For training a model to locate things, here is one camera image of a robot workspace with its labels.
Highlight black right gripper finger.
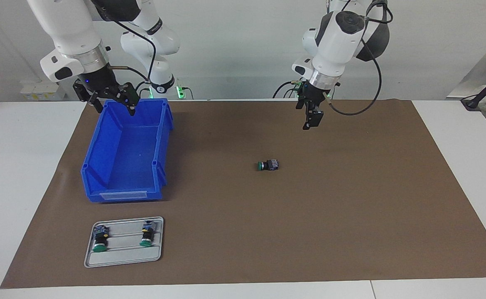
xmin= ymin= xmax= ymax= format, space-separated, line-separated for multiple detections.
xmin=73 ymin=82 xmax=104 ymax=114
xmin=118 ymin=83 xmax=141 ymax=117

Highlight green push button switch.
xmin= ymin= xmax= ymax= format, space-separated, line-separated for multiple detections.
xmin=139 ymin=221 xmax=156 ymax=248
xmin=92 ymin=224 xmax=110 ymax=253
xmin=256 ymin=159 xmax=280 ymax=172

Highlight blue plastic storage bin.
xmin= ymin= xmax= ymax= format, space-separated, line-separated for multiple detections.
xmin=81 ymin=98 xmax=174 ymax=203

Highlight white cardboard box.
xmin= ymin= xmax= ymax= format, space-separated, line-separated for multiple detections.
xmin=20 ymin=80 xmax=66 ymax=101

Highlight brown table mat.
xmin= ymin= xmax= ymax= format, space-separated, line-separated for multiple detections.
xmin=0 ymin=99 xmax=486 ymax=289

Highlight grey metal tray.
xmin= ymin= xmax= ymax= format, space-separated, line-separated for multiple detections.
xmin=84 ymin=216 xmax=164 ymax=268

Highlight black base cable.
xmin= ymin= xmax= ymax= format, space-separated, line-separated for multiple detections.
xmin=272 ymin=81 xmax=308 ymax=99
xmin=133 ymin=80 xmax=152 ymax=99

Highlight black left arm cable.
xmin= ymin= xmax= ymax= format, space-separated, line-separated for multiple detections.
xmin=324 ymin=0 xmax=393 ymax=116

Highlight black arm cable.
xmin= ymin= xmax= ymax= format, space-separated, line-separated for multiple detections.
xmin=324 ymin=0 xmax=393 ymax=116
xmin=91 ymin=0 xmax=157 ymax=90

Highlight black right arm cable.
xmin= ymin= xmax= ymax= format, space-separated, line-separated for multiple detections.
xmin=91 ymin=0 xmax=157 ymax=90

